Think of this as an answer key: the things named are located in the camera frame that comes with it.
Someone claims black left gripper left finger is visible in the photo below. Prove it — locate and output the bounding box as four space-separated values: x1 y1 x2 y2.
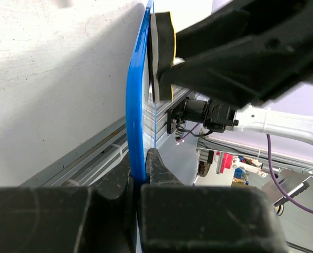
0 156 135 252

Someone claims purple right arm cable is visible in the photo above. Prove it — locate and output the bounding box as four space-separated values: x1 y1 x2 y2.
177 123 313 219

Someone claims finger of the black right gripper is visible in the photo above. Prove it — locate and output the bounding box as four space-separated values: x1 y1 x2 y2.
158 36 313 109
176 1 313 60

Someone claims blue framed small whiteboard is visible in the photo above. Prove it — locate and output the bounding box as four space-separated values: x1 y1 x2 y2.
126 1 154 252

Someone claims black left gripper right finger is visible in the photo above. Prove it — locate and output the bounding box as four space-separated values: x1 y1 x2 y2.
140 148 288 252

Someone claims yellow whiteboard eraser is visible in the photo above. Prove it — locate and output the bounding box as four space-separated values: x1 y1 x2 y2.
147 12 176 103

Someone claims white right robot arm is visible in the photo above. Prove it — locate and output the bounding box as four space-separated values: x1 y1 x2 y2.
159 1 313 145

